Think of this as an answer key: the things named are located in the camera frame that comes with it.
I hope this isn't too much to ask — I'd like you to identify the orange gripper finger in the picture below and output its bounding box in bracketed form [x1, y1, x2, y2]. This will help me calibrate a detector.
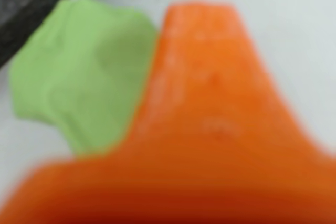
[0, 0, 336, 224]

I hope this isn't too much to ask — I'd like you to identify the green paper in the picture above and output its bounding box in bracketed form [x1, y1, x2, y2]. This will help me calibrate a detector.
[9, 0, 160, 156]

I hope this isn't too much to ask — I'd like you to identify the long grey foam border strip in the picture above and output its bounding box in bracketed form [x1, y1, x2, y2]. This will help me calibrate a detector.
[0, 0, 104, 69]

